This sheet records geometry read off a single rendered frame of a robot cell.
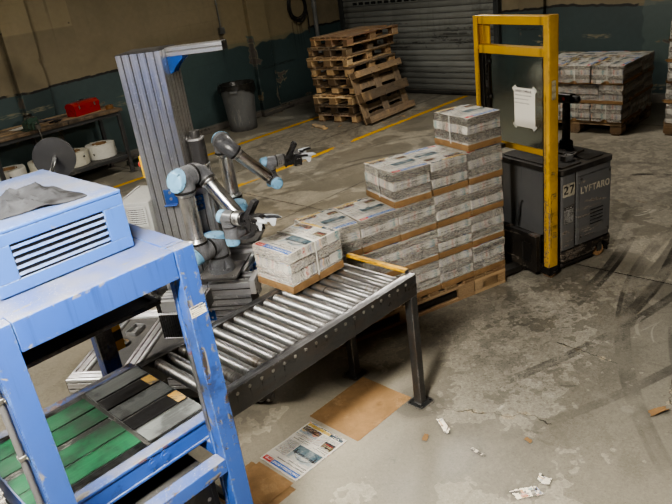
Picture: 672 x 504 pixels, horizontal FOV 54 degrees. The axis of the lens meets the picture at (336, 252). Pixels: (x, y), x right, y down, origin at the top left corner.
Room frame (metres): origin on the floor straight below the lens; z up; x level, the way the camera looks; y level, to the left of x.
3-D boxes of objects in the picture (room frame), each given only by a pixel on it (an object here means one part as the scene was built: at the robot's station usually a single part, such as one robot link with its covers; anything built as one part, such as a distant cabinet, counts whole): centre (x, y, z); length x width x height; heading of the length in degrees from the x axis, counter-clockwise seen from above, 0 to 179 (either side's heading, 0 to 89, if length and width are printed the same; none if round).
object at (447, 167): (4.37, -0.74, 0.95); 0.38 x 0.29 x 0.23; 24
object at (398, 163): (4.24, -0.47, 1.06); 0.37 x 0.29 x 0.01; 24
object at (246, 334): (2.71, 0.43, 0.77); 0.47 x 0.05 x 0.05; 43
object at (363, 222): (4.18, -0.35, 0.42); 1.17 x 0.39 x 0.83; 115
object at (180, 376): (2.44, 0.71, 0.77); 0.47 x 0.05 x 0.05; 43
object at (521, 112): (4.69, -1.42, 1.28); 0.57 x 0.01 x 0.65; 25
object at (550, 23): (4.38, -1.54, 0.97); 0.09 x 0.09 x 1.75; 25
